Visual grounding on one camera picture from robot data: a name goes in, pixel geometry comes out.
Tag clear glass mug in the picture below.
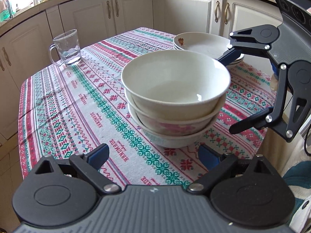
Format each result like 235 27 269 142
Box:
49 29 82 66

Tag patterned red green tablecloth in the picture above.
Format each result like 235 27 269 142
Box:
18 27 274 187

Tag thin black cable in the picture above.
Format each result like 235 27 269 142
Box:
302 126 311 156

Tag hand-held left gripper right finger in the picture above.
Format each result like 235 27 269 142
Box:
186 144 282 195

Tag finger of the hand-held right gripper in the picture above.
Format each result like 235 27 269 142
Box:
217 25 271 65
229 64 311 143

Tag plain white bowl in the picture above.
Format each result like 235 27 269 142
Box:
121 50 231 116

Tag teal white cloth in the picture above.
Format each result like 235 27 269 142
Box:
282 159 311 226

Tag beige kitchen countertop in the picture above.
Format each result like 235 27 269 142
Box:
0 0 280 30

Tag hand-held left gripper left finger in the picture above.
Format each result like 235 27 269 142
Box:
31 144 122 195

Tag white bowl pink flowers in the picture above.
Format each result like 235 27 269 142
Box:
129 109 220 148
125 90 227 134

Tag white kitchen cabinets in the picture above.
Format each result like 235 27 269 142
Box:
0 0 287 146

